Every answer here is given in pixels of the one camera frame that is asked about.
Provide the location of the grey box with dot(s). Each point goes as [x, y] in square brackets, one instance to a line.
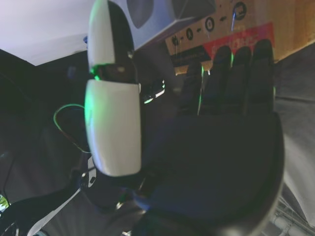
[160, 22]

